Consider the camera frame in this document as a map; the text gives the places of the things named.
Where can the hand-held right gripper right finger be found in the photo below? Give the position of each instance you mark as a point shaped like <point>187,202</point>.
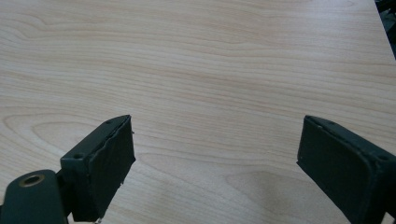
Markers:
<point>339,168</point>

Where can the dark equipment beside table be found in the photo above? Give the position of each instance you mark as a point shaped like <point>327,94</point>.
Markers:
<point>389,21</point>

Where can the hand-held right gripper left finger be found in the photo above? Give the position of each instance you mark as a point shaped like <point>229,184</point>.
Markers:
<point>102,168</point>

